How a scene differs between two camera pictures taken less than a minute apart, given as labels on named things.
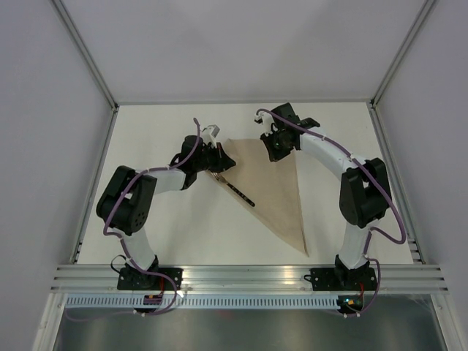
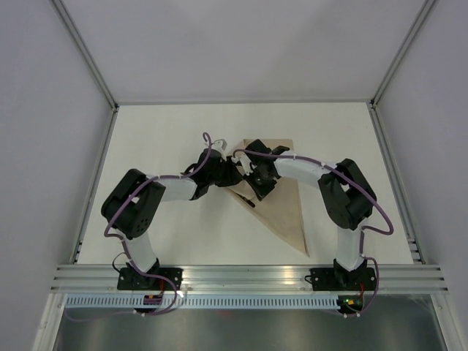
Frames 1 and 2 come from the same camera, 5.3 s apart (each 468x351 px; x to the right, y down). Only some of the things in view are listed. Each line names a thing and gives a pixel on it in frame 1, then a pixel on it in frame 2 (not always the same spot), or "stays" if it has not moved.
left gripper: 223,161 to 233,175
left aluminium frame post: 86,55 stays
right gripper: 275,155 to 261,191
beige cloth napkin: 273,186 stays
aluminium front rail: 249,279 stays
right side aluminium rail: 414,246 stays
